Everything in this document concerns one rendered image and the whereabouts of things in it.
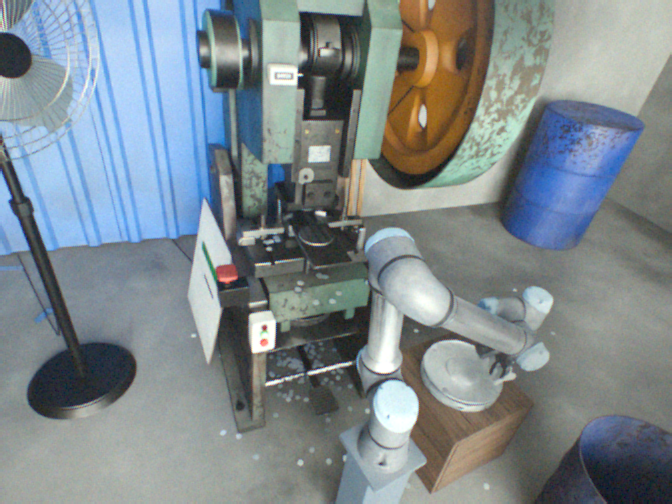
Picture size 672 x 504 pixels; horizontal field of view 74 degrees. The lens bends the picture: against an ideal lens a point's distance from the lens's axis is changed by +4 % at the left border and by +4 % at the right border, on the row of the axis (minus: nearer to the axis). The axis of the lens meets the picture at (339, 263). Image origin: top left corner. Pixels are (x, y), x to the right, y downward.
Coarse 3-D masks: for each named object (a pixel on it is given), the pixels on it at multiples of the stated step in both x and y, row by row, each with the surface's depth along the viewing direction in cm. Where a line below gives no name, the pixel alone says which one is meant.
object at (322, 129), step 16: (304, 112) 135; (320, 112) 134; (336, 112) 140; (304, 128) 131; (320, 128) 133; (336, 128) 135; (304, 144) 134; (320, 144) 136; (336, 144) 138; (304, 160) 137; (320, 160) 139; (336, 160) 142; (304, 176) 139; (320, 176) 143; (336, 176) 146; (288, 192) 150; (304, 192) 142; (320, 192) 143
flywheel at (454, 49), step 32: (416, 0) 141; (448, 0) 127; (480, 0) 111; (416, 32) 137; (448, 32) 129; (480, 32) 112; (448, 64) 131; (480, 64) 114; (416, 96) 148; (448, 96) 132; (480, 96) 115; (416, 128) 152; (448, 128) 134; (416, 160) 146; (448, 160) 133
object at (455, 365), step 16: (448, 352) 168; (464, 352) 169; (432, 368) 161; (448, 368) 161; (464, 368) 162; (480, 368) 164; (496, 368) 165; (448, 384) 156; (464, 384) 157; (480, 384) 158; (464, 400) 151; (480, 400) 152
